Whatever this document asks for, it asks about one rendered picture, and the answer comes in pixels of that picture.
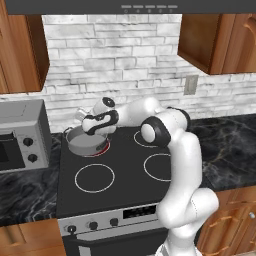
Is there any black oven door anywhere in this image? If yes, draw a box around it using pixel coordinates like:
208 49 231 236
62 227 172 256

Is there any wooden base cupboard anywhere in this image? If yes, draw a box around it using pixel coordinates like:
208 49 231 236
195 185 256 256
0 217 67 256

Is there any black and silver stove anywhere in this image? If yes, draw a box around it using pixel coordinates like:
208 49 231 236
55 125 215 256

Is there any grey toaster oven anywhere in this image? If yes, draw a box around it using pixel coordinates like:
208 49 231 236
0 98 53 174

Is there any wooden cupboard handle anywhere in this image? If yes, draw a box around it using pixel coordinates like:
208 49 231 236
208 214 242 229
242 18 256 38

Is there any wooden wall cupboard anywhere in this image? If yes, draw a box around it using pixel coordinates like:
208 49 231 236
0 0 51 95
177 13 256 76

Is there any dark grey range hood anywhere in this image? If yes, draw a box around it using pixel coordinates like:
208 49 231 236
4 0 256 16

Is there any grey wall outlet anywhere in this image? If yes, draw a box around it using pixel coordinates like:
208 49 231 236
183 74 200 96

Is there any silver oven door handle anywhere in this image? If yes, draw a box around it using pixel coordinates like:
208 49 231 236
75 228 168 243

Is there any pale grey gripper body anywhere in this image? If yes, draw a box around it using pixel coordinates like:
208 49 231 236
75 106 92 123

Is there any black toaster oven knob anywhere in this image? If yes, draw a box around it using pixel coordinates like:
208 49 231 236
27 153 39 164
22 136 34 148

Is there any grey metal pot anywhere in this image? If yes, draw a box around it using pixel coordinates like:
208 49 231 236
63 126 111 158

